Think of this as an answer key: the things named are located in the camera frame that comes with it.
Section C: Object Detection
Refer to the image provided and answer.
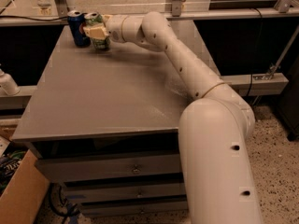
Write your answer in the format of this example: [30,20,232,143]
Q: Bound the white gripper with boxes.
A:
[83,14,127,43]

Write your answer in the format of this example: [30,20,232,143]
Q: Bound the green soda can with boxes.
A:
[84,12,110,50]

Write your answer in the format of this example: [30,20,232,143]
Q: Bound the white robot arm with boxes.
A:
[84,12,263,224]

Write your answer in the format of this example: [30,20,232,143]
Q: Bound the blue pepsi can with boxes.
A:
[67,10,91,48]

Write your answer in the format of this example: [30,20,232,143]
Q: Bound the grey drawer cabinet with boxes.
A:
[11,20,219,218]

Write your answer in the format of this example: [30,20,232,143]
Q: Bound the white pipe fitting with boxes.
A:
[0,69,20,96]

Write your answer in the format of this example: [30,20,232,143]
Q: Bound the top grey drawer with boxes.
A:
[36,152,181,183]

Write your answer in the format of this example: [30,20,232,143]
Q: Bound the grey drawer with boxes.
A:
[36,152,181,183]
[80,199,188,217]
[64,183,186,203]

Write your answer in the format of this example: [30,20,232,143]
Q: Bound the middle grey drawer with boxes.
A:
[64,183,186,203]

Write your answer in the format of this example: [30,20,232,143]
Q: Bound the bottom grey drawer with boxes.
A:
[80,199,188,217]

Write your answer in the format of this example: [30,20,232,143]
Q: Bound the cardboard box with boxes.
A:
[0,148,50,224]

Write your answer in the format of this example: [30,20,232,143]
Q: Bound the black wall cable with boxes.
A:
[0,13,69,22]

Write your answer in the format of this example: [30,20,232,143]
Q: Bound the black floor cable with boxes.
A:
[47,184,81,218]

